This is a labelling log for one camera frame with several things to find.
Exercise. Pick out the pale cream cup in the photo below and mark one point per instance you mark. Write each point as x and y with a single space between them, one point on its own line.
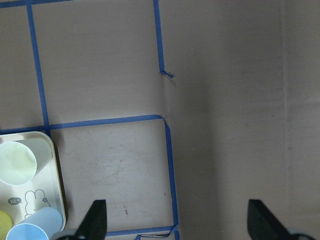
21 161

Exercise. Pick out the cream bunny tray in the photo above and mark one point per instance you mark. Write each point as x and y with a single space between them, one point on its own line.
44 190

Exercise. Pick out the light blue cup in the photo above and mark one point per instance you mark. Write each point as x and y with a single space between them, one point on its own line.
41 225

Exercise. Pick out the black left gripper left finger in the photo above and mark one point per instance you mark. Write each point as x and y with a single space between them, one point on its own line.
94 224

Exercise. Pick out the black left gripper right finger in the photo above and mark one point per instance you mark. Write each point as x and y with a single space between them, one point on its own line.
262 224

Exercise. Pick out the yellow cup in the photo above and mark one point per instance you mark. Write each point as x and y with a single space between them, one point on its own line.
6 224

